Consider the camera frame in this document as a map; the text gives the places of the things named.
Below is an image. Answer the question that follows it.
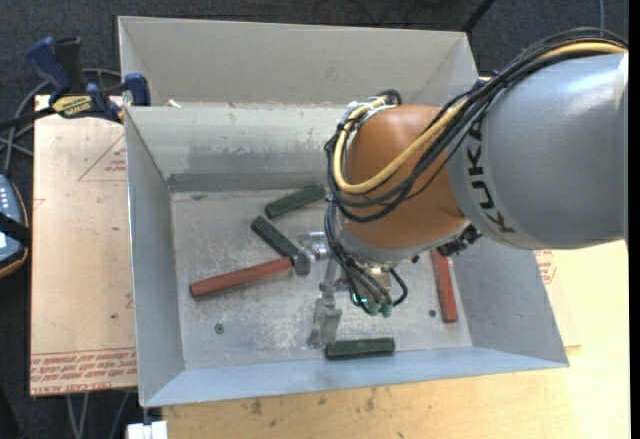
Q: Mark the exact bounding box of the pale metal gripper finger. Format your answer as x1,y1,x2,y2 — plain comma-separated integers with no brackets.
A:
293,230,332,277
305,278,344,349

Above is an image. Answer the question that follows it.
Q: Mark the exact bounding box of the dark green flat block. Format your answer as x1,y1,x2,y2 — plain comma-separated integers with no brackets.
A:
324,336,397,361
249,215,301,259
263,183,328,220

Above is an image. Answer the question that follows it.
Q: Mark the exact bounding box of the red-brown flat block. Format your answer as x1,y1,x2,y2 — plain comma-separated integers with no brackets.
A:
189,256,297,299
429,247,460,324

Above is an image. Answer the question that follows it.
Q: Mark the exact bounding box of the grey metal bin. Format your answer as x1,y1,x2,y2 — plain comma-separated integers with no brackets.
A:
117,15,570,409

